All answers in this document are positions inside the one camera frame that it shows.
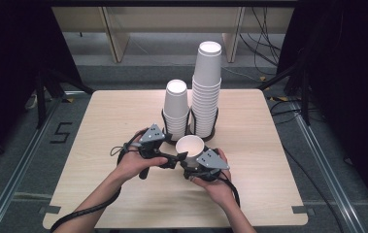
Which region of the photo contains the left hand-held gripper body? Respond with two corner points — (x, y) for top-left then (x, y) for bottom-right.
(119, 123), (167, 181)

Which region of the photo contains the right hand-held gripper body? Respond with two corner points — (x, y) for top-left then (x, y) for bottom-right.
(183, 149), (231, 183)

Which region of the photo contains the black wire cup holder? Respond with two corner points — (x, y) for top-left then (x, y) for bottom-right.
(188, 106), (220, 143)
(160, 108), (192, 147)

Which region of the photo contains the single white paper cup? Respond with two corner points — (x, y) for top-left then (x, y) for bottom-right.
(175, 134), (206, 167)

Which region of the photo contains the short stack of white cups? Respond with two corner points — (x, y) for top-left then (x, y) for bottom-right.
(162, 79), (191, 142)

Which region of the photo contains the tall stack of white cups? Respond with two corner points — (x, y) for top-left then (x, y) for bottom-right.
(190, 41), (223, 140)

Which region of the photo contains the person's right hand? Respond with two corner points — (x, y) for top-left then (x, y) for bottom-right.
(190, 148), (236, 209)

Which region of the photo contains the person's left hand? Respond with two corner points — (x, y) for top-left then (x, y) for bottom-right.
(115, 128), (170, 186)

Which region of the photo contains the grey tape strip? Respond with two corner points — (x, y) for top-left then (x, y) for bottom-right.
(39, 205), (62, 216)
(291, 205), (316, 216)

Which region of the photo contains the light wooden shelf unit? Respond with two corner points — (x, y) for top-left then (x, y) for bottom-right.
(51, 6), (296, 64)

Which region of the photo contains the black metal stand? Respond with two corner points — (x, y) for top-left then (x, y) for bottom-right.
(35, 69), (96, 129)
(257, 48), (313, 126)

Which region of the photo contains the black curtain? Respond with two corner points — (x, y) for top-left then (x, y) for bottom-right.
(277, 0), (368, 224)
(0, 0), (83, 166)

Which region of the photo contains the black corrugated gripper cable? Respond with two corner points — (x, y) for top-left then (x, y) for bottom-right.
(49, 185), (122, 233)

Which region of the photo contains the long black floor cable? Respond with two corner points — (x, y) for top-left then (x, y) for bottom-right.
(269, 99), (346, 233)

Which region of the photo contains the metal floor rail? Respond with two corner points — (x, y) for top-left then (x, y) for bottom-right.
(287, 99), (364, 233)
(0, 92), (76, 233)

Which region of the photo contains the bundle of black floor cables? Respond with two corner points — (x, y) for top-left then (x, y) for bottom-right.
(239, 7), (286, 68)

